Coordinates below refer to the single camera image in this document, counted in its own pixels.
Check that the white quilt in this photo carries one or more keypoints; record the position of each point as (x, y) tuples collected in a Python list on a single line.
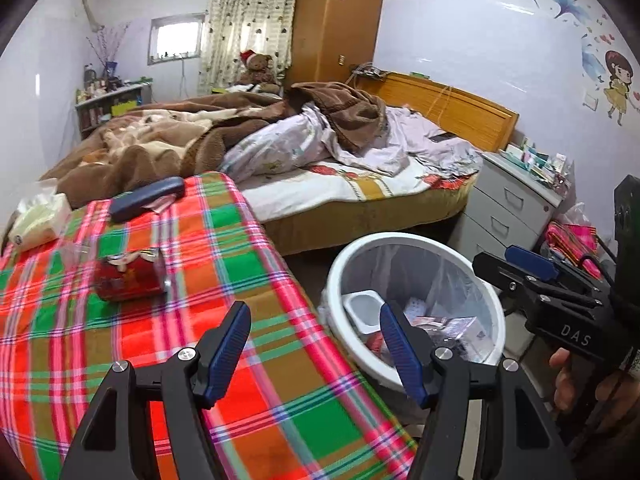
[(280, 150)]

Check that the small white plastic container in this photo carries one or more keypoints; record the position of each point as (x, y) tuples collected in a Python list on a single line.
[(357, 310)]

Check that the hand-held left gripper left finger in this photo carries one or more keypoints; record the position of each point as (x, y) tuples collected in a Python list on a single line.
[(227, 350)]

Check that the window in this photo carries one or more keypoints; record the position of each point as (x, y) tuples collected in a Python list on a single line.
[(175, 37)]

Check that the bed with floral sheet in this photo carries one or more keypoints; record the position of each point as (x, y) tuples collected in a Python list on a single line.
[(350, 195)]

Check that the white wall switch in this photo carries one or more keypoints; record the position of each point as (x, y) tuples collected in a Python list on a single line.
[(590, 100)]

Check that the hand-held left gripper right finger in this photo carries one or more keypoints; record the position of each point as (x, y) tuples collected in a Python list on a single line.
[(400, 355)]

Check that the patterned curtain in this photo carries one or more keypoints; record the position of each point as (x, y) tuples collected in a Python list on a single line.
[(240, 10)]

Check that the pink bag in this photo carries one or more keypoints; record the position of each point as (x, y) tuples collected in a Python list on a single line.
[(570, 240)]

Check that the small red white card box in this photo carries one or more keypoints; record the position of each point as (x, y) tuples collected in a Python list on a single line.
[(422, 312)]

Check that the red printed can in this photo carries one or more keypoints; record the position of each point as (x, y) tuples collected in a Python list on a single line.
[(130, 280)]

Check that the tissue pack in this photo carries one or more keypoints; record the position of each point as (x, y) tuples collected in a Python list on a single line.
[(37, 220)]

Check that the person's right hand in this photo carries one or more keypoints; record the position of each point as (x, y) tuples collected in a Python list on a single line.
[(565, 380)]

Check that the shelf with bottles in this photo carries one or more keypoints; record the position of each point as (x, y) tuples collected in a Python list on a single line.
[(112, 110)]

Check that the wooden headboard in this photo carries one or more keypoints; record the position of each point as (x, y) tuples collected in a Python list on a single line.
[(475, 110)]

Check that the cartoon wall sticker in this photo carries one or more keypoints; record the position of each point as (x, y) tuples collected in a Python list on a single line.
[(617, 80)]

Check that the brown blanket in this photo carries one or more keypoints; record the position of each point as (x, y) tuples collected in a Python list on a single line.
[(165, 150)]

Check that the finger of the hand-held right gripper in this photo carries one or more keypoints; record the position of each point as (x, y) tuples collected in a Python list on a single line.
[(532, 261), (505, 277)]

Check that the white trash bin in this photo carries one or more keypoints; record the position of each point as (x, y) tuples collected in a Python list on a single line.
[(365, 365)]

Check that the pile of small boxes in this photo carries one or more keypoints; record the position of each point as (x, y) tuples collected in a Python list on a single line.
[(535, 162)]

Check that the plaid cloth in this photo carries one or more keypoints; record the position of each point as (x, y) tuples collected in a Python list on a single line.
[(150, 335)]

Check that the blue vase with branches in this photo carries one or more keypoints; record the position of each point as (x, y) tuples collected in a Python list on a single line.
[(107, 55)]

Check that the purple cardboard box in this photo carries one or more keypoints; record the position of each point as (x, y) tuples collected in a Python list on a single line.
[(462, 332)]

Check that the dark blue glasses case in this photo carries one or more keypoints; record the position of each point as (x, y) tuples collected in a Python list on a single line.
[(145, 197)]

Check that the black phone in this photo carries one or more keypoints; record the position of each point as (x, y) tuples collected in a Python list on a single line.
[(441, 137)]

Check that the teddy bear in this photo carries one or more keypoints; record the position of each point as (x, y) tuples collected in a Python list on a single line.
[(257, 67)]

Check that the wooden wardrobe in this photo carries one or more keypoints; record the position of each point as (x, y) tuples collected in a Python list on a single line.
[(335, 20)]

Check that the grey nightstand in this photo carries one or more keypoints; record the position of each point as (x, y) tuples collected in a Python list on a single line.
[(505, 200)]

